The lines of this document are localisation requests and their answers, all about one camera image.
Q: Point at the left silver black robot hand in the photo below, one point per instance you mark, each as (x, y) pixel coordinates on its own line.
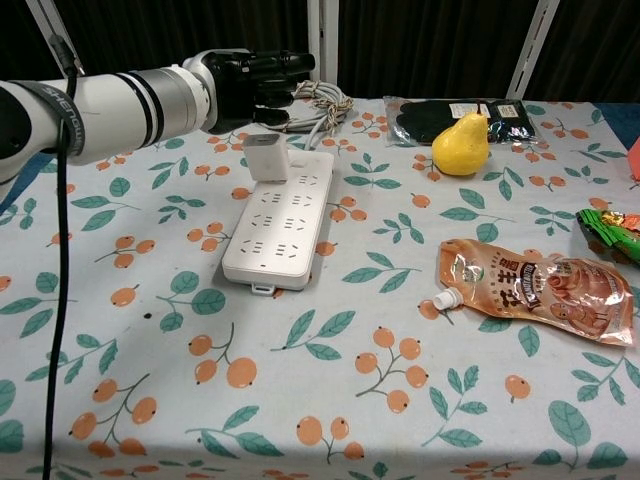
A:
(240, 90)

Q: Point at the white power strip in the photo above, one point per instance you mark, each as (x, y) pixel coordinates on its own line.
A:
(280, 235)

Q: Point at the floral patterned tablecloth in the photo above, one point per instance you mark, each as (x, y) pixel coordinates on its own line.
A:
(320, 350)

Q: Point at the white metal frame post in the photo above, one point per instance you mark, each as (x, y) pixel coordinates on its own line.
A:
(60, 30)
(322, 30)
(532, 50)

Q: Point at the black pleated curtain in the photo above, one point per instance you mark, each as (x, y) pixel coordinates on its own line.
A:
(425, 40)

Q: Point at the green snack bag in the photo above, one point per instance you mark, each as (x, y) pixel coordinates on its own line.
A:
(615, 235)

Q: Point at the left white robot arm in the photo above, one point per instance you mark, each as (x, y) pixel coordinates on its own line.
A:
(115, 110)

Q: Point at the white cube charger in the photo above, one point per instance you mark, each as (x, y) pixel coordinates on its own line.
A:
(267, 160)

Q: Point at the black gloves in plastic bag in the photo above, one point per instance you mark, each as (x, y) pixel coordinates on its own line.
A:
(415, 122)

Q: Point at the yellow pear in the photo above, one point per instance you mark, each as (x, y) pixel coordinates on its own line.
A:
(460, 150)

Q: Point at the brown peanut sauce pouch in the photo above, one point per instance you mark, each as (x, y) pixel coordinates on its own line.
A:
(550, 295)

